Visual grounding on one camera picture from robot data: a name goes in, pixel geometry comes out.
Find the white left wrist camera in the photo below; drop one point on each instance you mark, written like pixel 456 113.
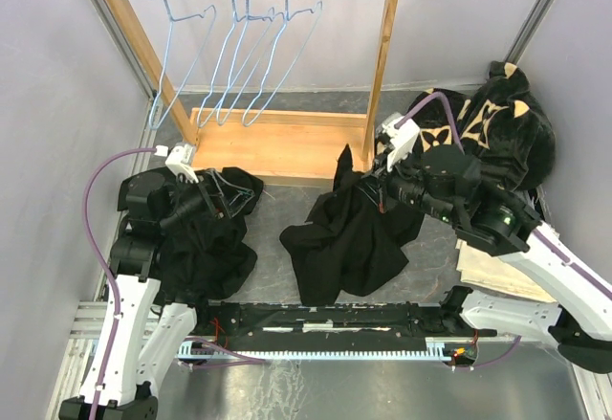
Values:
pixel 178 160

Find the wooden clothes rack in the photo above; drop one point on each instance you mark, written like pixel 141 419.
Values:
pixel 286 139

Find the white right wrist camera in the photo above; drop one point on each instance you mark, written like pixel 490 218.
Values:
pixel 394 141

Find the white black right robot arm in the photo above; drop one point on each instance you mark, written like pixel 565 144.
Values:
pixel 447 185

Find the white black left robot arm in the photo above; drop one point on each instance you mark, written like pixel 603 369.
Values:
pixel 141 333

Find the cream folded cloth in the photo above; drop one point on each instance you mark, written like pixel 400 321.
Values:
pixel 481 270

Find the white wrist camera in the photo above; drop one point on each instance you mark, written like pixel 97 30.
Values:
pixel 178 160
pixel 394 141

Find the black cream fleece garment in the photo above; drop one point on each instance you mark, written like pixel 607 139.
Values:
pixel 501 123

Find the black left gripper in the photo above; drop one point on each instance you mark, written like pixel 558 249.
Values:
pixel 233 196

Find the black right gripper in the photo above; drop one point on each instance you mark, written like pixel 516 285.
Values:
pixel 385 187

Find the black shirt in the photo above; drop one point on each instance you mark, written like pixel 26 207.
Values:
pixel 207 258
pixel 346 243

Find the light blue cable duct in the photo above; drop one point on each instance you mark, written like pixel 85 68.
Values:
pixel 195 351

